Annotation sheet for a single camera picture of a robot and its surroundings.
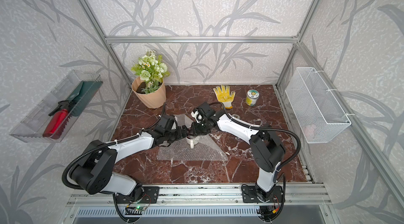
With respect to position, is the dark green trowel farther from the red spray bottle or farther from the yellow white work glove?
the yellow white work glove

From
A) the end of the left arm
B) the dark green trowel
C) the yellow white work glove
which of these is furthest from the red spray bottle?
the yellow white work glove

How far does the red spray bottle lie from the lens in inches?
22.1
